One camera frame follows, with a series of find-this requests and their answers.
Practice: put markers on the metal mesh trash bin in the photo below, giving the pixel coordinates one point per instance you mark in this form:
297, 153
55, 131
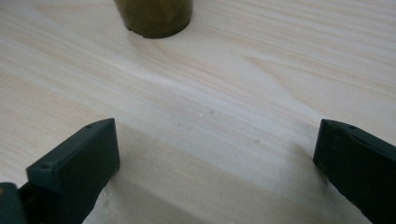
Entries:
155, 17

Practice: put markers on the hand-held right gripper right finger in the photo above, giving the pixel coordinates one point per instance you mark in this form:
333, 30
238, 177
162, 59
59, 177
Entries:
358, 168

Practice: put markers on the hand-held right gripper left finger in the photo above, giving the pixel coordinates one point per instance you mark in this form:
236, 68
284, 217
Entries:
73, 169

